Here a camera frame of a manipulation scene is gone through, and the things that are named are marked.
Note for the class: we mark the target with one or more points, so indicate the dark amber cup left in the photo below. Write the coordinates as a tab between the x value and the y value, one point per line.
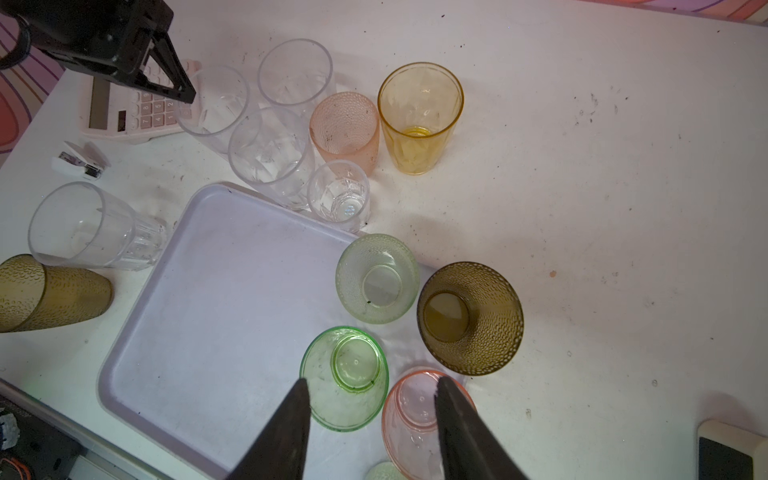
35	296

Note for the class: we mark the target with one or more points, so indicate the small clear cup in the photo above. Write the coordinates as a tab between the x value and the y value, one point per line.
339	194

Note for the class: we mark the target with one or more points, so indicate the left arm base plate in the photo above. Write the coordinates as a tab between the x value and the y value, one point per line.
39	449

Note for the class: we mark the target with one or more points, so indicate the peach transparent cup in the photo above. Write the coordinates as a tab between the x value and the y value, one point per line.
346	126

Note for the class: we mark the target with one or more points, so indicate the lavender plastic tray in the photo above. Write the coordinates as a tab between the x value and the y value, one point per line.
216	338

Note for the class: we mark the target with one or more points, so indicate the pink patterned card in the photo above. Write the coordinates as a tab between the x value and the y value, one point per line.
112	112

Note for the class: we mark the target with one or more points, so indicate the bright green cup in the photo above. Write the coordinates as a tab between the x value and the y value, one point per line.
348	378

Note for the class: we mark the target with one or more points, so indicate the pale green frosted large cup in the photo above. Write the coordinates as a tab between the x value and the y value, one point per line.
384	471

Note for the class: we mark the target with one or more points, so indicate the stapler black cream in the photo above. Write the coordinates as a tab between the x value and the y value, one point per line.
728	452

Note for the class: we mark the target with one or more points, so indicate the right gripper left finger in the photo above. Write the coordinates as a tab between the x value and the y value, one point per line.
280	450

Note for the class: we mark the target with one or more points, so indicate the yellow transparent cup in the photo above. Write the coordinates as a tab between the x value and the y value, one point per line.
419	106

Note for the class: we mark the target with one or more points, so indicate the small white clip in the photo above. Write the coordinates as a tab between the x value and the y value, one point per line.
74	161

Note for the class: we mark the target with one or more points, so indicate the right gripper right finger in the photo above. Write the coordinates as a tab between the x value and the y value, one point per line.
468	448

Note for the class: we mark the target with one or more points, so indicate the pink transparent cup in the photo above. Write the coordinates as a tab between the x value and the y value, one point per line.
409	426

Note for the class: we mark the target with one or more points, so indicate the dark olive textured cup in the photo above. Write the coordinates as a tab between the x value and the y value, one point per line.
470	318

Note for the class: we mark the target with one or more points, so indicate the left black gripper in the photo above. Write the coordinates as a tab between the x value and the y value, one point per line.
108	39

